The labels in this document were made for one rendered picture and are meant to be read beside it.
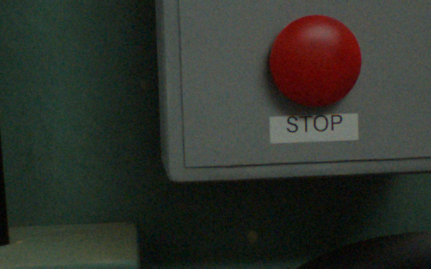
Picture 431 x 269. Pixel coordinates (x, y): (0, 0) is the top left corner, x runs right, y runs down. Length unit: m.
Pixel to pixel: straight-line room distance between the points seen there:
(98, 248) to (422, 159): 0.11
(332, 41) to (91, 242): 0.11
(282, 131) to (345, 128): 0.02
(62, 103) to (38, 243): 0.06
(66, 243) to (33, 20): 0.09
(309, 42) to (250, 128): 0.03
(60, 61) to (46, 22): 0.02
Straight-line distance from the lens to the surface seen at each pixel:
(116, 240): 0.33
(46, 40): 0.38
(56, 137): 0.38
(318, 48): 0.31
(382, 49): 0.32
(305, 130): 0.32
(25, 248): 0.33
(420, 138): 0.33
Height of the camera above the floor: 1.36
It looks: 4 degrees down
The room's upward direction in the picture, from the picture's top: 2 degrees counter-clockwise
